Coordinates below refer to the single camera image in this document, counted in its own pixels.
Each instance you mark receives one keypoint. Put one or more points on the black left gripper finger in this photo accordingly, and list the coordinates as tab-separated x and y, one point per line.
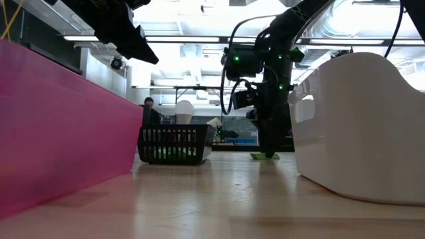
142	49

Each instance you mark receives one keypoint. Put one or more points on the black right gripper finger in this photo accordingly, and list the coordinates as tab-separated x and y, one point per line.
275	136
265	136

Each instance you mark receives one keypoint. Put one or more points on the white plastic bin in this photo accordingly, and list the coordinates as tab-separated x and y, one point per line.
358	149

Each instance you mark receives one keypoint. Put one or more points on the black slotted plastic basket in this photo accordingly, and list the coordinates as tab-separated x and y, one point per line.
172	129

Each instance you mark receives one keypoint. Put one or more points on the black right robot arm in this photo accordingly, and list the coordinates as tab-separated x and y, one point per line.
299	16

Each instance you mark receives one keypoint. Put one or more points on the black background robot arm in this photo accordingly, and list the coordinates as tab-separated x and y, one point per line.
230	134

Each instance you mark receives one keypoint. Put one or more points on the blue storage bin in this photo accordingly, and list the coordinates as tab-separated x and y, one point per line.
242	141

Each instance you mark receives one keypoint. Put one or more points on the black ceiling spotlight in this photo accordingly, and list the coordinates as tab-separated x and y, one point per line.
342	53
116	63

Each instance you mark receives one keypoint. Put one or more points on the fluorescent ceiling light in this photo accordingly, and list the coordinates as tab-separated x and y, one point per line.
79	38

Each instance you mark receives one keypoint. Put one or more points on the person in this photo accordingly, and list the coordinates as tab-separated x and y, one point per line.
151	111

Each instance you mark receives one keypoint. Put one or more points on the white light bulb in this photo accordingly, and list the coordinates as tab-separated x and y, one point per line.
184	111

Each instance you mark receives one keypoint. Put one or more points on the pink plastic tray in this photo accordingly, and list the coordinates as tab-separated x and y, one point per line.
66	132

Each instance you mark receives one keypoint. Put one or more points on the black metal table frame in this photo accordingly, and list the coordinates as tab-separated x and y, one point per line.
232	147

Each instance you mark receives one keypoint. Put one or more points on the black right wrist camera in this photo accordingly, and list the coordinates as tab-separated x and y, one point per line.
244	99

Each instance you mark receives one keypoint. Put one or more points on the silver ventilation duct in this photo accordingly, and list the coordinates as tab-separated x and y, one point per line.
345	20

